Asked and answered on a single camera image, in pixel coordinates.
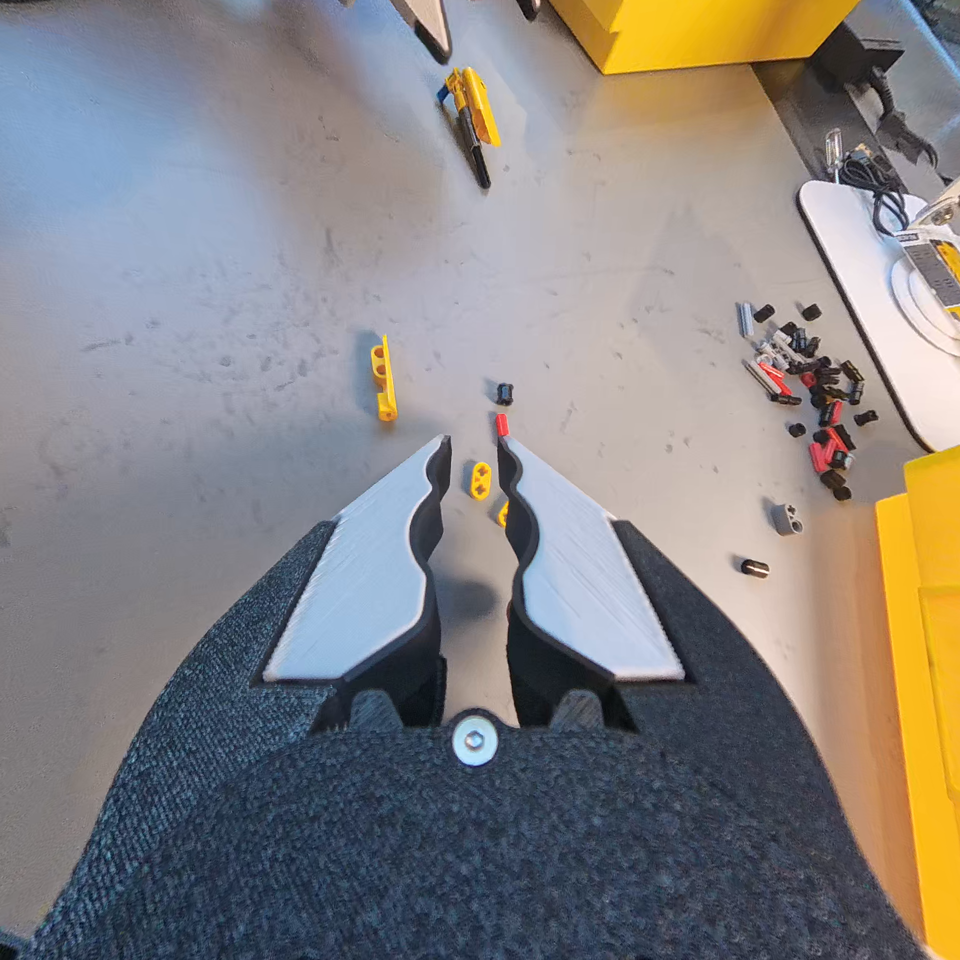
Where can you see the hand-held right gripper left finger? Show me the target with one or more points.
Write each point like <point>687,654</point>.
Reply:
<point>360,592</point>

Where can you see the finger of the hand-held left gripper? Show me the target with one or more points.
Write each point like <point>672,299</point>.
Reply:
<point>529,7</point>
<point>427,19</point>

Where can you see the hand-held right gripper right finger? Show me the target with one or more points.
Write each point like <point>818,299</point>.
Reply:
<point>592,592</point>

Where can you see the yellow brick arm with axle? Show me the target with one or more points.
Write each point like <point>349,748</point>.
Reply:
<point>480,105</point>

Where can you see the small yellow two-hole beam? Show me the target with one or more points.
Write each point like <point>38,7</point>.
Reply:
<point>475,487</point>
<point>502,514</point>

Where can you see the long yellow brick beam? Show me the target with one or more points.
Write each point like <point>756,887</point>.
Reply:
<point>384,409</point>

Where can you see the small red brick pin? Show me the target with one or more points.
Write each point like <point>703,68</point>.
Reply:
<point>502,425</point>

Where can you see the grey desk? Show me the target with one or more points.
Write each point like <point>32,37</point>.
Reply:
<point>225,225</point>

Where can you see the yellow storage bin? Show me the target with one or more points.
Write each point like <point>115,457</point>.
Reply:
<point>675,37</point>
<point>930,675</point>

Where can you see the grey two-hole brick connector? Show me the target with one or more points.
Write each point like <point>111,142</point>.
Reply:
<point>786,519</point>

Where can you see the pile of black red pieces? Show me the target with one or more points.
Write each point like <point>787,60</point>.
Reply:
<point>825,390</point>

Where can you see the black power adapter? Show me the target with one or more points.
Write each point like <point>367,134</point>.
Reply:
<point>855,52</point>

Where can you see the white book stand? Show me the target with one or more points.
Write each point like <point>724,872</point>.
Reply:
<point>847,285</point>

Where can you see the yellow black sticker sheet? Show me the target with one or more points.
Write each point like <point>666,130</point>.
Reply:
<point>937,262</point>

